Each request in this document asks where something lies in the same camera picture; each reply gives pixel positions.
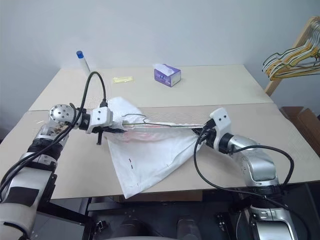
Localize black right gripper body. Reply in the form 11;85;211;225
199;119;217;149

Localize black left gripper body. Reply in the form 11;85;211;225
93;124;119;146

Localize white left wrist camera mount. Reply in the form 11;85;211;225
85;106;113;134

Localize white cloth garment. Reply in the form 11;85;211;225
103;96;210;200

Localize brown cardboard box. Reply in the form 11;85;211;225
279;106;320;161

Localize olive green clothes hanger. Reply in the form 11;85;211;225
261;44;320;73
123;113;199;129

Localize hangers on wooden rack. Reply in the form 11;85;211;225
264;16;320;97

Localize black glossy panel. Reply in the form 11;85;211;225
29;202;89;240

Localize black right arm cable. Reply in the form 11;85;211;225
193;129;295;208

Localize purple tissue box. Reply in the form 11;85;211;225
153;62;182;87

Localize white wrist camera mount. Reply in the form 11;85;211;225
209;107;233;150
85;106;113;134

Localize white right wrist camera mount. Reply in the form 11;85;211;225
209;107;233;150

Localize yellow flat packet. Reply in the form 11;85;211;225
112;75;135;84

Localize white bottle with blue cap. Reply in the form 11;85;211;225
75;50;91;76

